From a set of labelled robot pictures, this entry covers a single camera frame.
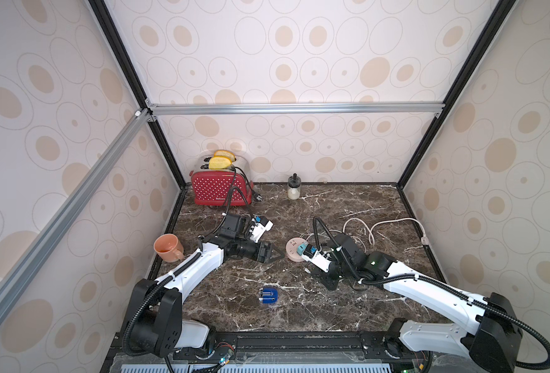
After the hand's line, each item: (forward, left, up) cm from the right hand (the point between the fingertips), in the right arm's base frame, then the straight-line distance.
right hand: (313, 276), depth 77 cm
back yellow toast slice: (+53, +40, +10) cm, 68 cm away
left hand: (+6, +11, +4) cm, 13 cm away
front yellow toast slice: (+46, +40, +10) cm, 62 cm away
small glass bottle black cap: (+45, +7, -3) cm, 45 cm away
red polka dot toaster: (+38, +40, +2) cm, 55 cm away
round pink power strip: (+15, +7, -8) cm, 18 cm away
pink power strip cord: (+24, -49, -12) cm, 56 cm away
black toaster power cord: (+43, +26, -8) cm, 51 cm away
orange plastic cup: (+10, +55, -3) cm, 56 cm away
